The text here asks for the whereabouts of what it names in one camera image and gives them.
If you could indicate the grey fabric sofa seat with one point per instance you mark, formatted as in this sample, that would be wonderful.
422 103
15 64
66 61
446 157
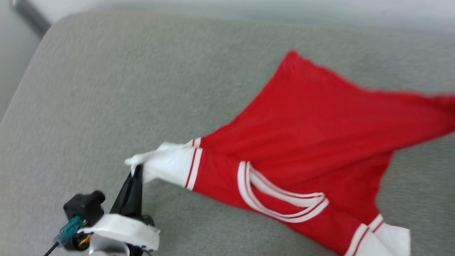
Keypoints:
106 89

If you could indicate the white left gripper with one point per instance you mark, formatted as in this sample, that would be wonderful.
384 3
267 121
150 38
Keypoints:
121 229

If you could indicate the dark grey skirting strip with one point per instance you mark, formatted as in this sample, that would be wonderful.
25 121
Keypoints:
30 16

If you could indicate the red jersey with white trim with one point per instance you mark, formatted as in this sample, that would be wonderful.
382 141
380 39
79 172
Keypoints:
312 135

